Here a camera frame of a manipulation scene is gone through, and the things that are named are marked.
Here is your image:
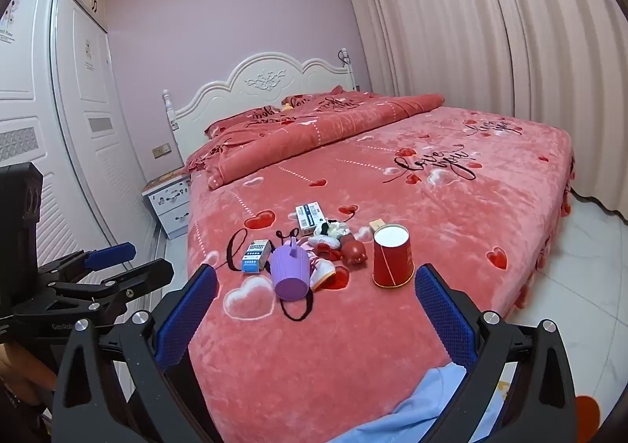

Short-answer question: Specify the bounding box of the pink printed pillow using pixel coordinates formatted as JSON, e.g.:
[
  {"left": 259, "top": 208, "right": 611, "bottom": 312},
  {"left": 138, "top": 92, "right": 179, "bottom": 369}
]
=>
[
  {"left": 282, "top": 86, "right": 364, "bottom": 112},
  {"left": 203, "top": 106, "right": 286, "bottom": 139}
]

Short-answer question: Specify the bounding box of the red plastic toy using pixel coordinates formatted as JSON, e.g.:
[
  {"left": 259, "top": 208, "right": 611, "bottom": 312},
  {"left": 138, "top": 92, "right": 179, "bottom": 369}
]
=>
[{"left": 342, "top": 227, "right": 370, "bottom": 268}]

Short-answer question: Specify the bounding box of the white wardrobe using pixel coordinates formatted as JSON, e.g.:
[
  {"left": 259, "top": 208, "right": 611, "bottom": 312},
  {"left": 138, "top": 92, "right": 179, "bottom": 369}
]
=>
[{"left": 0, "top": 0, "right": 165, "bottom": 405}]

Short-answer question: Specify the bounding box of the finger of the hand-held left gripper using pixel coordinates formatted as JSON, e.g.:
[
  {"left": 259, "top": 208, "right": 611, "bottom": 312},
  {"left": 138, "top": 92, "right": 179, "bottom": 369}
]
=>
[
  {"left": 15, "top": 258, "right": 175, "bottom": 326},
  {"left": 37, "top": 242, "right": 137, "bottom": 289}
]

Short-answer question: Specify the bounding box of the small blue white box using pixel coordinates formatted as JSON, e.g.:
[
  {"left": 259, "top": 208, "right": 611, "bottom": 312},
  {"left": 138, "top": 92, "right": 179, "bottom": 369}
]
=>
[{"left": 241, "top": 239, "right": 274, "bottom": 275}]

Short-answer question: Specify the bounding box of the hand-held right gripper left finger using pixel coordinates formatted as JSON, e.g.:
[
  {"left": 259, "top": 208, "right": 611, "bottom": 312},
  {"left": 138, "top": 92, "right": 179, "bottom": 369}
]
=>
[{"left": 53, "top": 264, "right": 224, "bottom": 443}]

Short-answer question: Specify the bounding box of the pink pleated curtain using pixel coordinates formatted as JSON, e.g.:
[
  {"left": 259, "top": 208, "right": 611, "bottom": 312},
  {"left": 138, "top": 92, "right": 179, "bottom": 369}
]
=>
[{"left": 338, "top": 0, "right": 628, "bottom": 228}]

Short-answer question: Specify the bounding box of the pink heart print blanket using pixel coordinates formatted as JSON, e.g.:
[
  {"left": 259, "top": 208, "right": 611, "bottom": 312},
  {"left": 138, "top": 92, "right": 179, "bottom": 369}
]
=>
[{"left": 184, "top": 106, "right": 575, "bottom": 443}]

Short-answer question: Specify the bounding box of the white carved headboard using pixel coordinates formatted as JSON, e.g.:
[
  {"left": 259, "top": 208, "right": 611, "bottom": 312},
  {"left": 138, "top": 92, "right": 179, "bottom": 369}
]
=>
[{"left": 163, "top": 48, "right": 355, "bottom": 164}]

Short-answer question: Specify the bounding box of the folded pink quilt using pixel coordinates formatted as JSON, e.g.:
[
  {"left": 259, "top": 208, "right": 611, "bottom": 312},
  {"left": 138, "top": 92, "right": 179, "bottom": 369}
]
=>
[{"left": 185, "top": 90, "right": 445, "bottom": 191}]

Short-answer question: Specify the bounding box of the red floor mat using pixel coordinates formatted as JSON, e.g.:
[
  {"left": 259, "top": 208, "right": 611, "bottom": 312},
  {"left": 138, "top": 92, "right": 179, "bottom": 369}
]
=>
[{"left": 574, "top": 395, "right": 605, "bottom": 443}]

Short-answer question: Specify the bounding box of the small plush doll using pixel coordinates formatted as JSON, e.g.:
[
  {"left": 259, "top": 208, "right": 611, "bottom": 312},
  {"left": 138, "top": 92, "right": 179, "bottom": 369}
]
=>
[{"left": 314, "top": 221, "right": 352, "bottom": 247}]

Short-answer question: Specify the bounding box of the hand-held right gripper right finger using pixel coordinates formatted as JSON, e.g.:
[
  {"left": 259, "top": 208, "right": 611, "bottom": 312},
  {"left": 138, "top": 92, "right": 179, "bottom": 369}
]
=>
[{"left": 414, "top": 263, "right": 577, "bottom": 443}]

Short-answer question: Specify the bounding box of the purple ribbed basket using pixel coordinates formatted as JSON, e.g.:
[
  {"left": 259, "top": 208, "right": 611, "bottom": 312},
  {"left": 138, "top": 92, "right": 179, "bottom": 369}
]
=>
[{"left": 271, "top": 236, "right": 315, "bottom": 301}]

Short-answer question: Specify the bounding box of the light blue clothing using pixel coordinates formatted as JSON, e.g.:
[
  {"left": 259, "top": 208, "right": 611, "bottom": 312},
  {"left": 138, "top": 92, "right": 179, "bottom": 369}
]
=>
[{"left": 338, "top": 364, "right": 511, "bottom": 443}]

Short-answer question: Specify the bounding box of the person's left hand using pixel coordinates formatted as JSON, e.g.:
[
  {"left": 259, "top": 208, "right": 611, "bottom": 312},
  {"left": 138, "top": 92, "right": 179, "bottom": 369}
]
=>
[{"left": 0, "top": 342, "right": 58, "bottom": 395}]

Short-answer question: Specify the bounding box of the white nightstand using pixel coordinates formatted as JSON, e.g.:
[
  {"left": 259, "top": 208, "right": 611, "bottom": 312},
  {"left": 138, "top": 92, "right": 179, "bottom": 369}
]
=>
[{"left": 142, "top": 170, "right": 193, "bottom": 240}]

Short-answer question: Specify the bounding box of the red paper cup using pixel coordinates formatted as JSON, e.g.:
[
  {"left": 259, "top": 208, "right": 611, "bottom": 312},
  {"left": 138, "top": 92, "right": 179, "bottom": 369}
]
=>
[{"left": 372, "top": 223, "right": 415, "bottom": 288}]

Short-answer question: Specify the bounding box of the white box with blue label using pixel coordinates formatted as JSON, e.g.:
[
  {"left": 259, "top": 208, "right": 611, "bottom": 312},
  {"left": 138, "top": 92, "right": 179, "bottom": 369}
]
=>
[{"left": 294, "top": 201, "right": 329, "bottom": 236}]

